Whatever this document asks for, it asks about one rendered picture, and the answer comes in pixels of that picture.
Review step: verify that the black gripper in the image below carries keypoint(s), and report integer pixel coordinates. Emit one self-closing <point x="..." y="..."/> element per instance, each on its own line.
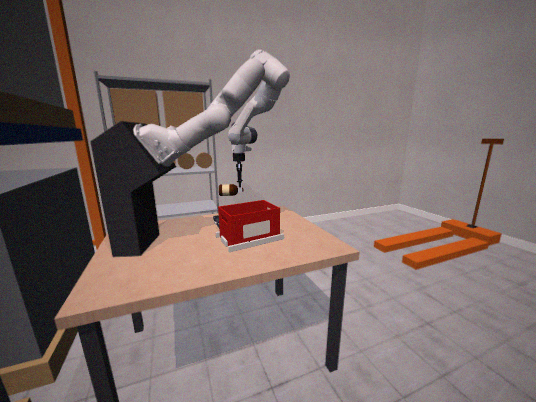
<point x="239" y="157"/>

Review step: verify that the dark red crate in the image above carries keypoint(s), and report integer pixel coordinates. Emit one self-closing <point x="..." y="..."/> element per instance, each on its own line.
<point x="248" y="221"/>

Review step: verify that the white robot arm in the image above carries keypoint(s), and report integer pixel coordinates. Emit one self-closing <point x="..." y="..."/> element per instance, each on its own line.
<point x="166" y="145"/>

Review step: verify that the brown glass bottle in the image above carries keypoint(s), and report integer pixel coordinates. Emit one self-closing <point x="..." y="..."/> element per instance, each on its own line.
<point x="228" y="190"/>

